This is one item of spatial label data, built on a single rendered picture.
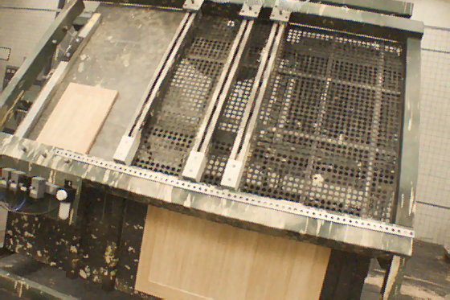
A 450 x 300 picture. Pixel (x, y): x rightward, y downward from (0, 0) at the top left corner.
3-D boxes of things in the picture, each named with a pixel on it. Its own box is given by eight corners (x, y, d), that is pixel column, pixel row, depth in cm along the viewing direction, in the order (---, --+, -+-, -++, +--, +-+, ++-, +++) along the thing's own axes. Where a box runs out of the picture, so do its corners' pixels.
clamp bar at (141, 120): (113, 164, 192) (96, 137, 172) (195, 1, 252) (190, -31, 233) (132, 169, 190) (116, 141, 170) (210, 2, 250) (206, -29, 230)
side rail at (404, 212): (388, 233, 168) (394, 223, 159) (402, 51, 224) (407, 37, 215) (406, 236, 166) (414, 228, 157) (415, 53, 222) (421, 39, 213)
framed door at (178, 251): (136, 288, 205) (134, 289, 203) (153, 186, 204) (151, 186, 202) (308, 337, 185) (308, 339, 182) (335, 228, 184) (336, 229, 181)
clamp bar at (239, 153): (218, 190, 180) (210, 163, 160) (276, 10, 241) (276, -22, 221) (239, 195, 178) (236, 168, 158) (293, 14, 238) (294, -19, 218)
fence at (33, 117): (18, 140, 206) (14, 136, 203) (96, 18, 254) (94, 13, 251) (25, 141, 205) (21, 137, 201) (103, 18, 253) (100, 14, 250)
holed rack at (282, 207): (55, 154, 192) (54, 154, 192) (57, 149, 194) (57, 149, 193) (413, 238, 154) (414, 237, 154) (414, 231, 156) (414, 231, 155)
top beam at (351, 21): (75, 0, 268) (70, -12, 259) (82, -10, 273) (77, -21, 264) (419, 46, 217) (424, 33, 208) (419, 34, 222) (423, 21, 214)
